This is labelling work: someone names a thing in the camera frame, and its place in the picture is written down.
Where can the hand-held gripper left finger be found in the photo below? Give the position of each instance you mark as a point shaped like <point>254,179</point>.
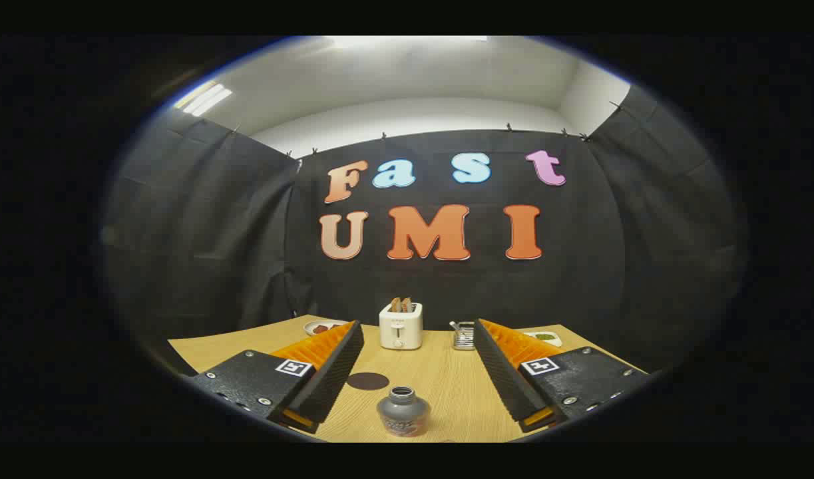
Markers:
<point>333,379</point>

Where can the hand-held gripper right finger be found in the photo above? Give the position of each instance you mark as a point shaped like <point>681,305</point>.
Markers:
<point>500,372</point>

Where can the dark brown round coaster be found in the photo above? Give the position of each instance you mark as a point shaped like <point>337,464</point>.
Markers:
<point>368,381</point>

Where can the silver juice bottle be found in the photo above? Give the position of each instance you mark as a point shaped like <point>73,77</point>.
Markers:
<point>403,412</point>

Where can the white oval plate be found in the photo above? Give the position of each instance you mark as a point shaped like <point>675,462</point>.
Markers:
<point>311,330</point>

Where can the white divided condiment tray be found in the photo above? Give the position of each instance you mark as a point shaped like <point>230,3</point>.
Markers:
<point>546,338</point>

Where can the wooden table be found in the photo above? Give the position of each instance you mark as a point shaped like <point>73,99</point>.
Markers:
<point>440,379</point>

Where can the white toaster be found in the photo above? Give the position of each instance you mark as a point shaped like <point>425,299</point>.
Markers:
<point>400,329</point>

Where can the two-panel ceiling light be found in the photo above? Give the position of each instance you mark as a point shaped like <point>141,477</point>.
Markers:
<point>203,98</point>

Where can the long ceiling light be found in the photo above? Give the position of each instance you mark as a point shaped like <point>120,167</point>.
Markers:
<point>406,42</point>

